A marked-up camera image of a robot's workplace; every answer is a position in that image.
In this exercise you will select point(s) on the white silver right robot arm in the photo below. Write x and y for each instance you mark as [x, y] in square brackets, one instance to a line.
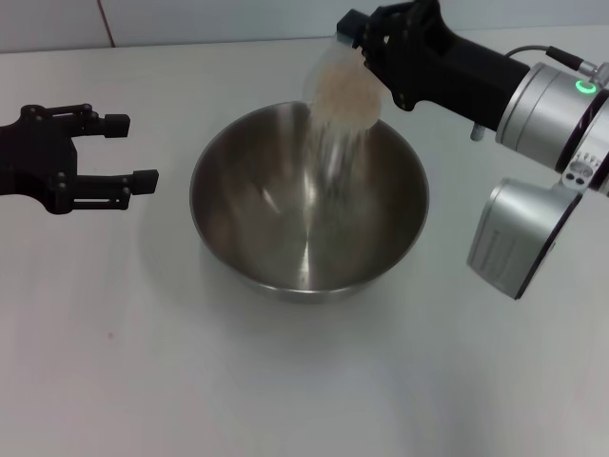
[537, 114]

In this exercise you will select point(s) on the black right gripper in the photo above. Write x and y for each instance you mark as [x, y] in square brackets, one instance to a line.
[452, 71]

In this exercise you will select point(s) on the clear plastic cup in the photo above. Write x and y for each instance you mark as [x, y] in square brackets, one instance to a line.
[340, 59]

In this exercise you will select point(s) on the stainless steel bowl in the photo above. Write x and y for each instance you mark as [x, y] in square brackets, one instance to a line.
[285, 228]

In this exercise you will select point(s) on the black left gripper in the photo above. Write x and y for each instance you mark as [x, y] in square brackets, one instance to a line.
[33, 157]

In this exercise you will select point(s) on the beige rice grains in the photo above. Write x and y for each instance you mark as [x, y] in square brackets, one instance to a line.
[347, 95]

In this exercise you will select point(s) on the silver metal connector stub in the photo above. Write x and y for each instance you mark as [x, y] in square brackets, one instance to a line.
[477, 133]

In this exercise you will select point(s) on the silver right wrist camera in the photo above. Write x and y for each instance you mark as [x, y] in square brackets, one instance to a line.
[514, 238]

